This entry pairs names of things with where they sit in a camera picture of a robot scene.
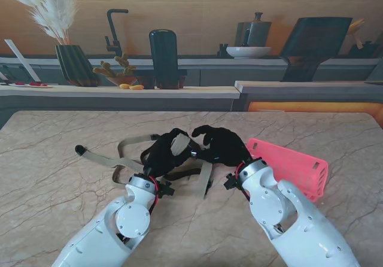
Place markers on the dark ribbed vase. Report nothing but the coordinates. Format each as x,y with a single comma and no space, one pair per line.
74,66

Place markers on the grey lidded jar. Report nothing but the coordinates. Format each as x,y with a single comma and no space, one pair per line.
254,33

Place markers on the yellow and tan toy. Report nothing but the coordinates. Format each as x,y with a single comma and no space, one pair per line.
124,85

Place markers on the small black holder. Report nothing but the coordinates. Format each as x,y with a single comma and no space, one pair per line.
223,51

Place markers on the plate with red slices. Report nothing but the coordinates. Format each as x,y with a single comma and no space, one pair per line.
36,84

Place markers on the orange fruit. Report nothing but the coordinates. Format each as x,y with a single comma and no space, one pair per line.
136,87

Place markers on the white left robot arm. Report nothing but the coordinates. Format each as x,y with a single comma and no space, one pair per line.
98,240

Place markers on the grey kitchen counter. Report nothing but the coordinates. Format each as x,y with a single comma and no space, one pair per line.
119,99

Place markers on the yellow kitchen utensil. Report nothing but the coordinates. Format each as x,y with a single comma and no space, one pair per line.
356,27

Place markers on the white pampas grass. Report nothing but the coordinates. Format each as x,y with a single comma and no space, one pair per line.
51,18

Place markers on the dark brown woven belt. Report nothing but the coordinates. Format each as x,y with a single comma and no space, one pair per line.
182,172

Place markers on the white leaning board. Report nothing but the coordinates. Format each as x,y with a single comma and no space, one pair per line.
22,60

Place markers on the dark utensil holder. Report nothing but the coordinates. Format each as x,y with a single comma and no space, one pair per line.
365,51

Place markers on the dark angled range hood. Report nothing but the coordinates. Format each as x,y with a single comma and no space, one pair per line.
314,39

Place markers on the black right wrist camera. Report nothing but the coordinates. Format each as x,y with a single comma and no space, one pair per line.
232,183

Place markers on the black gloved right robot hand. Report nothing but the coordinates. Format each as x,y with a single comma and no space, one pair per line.
227,147

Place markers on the dark blue rounded container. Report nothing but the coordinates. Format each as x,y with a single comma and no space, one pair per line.
164,57

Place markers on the pink plastic storage basket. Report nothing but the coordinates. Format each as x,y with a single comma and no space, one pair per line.
293,162

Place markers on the yellow brown cactus plant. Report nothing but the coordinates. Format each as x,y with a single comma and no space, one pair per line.
104,69

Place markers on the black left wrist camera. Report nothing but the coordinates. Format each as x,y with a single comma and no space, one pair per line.
166,190

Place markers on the black kitchen faucet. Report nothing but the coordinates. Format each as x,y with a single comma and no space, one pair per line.
111,27

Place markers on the beige woven belt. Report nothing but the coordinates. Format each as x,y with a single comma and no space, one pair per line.
206,177
179,144

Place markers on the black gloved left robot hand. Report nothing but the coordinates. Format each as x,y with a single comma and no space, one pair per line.
158,159

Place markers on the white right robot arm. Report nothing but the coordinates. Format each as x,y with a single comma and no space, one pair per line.
287,213

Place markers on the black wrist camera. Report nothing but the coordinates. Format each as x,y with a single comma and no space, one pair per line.
166,190
232,183

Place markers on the white ceramic bowl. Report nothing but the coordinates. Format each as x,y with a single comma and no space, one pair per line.
248,52

